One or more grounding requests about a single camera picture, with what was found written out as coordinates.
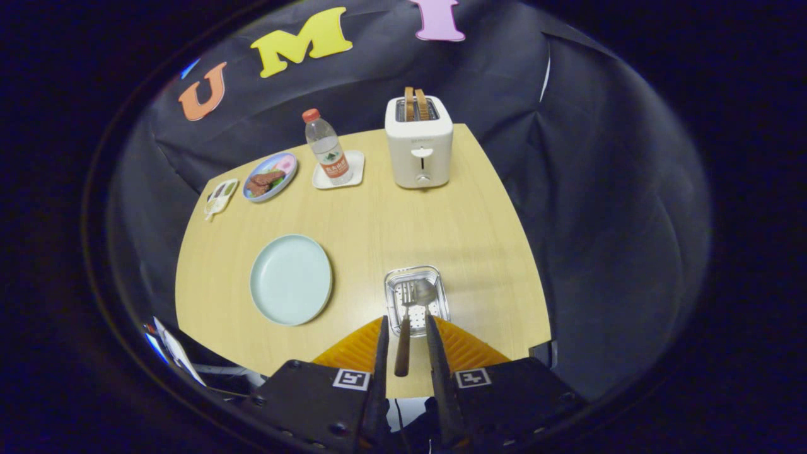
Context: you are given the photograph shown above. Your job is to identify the black backdrop cloth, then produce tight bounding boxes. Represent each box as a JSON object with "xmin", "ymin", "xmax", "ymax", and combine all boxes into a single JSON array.
[{"xmin": 107, "ymin": 0, "xmax": 713, "ymax": 404}]

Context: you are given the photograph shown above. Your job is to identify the clear plastic water bottle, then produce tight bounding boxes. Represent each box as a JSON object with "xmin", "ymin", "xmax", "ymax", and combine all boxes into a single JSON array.
[{"xmin": 301, "ymin": 108, "xmax": 354, "ymax": 186}]

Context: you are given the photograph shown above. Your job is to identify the metal spoon wooden handle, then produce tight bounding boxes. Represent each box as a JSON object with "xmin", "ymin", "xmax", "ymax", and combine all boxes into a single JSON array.
[{"xmin": 413, "ymin": 279, "xmax": 439, "ymax": 320}]

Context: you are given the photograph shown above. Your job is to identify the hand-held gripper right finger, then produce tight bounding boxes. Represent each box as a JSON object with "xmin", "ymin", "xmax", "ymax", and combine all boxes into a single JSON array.
[{"xmin": 424, "ymin": 313, "xmax": 587, "ymax": 454}]

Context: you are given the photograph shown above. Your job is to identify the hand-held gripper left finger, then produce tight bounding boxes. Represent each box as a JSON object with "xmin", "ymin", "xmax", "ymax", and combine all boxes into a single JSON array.
[{"xmin": 243, "ymin": 315, "xmax": 392, "ymax": 454}]

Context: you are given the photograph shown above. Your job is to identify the light green round plate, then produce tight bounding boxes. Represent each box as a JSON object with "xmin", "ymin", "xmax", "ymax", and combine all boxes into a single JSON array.
[{"xmin": 250, "ymin": 234, "xmax": 333, "ymax": 327}]

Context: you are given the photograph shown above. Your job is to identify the blue round plate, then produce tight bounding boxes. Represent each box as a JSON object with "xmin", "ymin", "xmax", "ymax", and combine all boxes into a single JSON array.
[{"xmin": 243, "ymin": 152, "xmax": 298, "ymax": 203}]

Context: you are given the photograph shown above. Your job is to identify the white square coaster tray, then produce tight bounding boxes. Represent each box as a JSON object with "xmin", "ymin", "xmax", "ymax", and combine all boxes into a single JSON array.
[{"xmin": 312, "ymin": 150, "xmax": 366, "ymax": 190}]

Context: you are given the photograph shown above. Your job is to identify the metal mesh basket tray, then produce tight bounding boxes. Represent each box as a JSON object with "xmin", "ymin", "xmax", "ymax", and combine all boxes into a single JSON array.
[{"xmin": 384, "ymin": 265, "xmax": 451, "ymax": 338}]

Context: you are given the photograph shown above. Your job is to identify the metal fork wooden handle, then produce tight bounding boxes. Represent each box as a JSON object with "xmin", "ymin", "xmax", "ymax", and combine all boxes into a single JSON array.
[{"xmin": 394, "ymin": 282, "xmax": 418, "ymax": 378}]

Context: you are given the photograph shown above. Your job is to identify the white toaster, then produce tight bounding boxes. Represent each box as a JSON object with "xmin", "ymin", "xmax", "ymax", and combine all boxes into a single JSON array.
[{"xmin": 385, "ymin": 95, "xmax": 455, "ymax": 189}]

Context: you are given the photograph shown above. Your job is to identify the white divided sauce dish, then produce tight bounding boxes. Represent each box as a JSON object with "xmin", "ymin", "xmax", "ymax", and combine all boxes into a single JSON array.
[{"xmin": 204, "ymin": 178, "xmax": 240, "ymax": 221}]

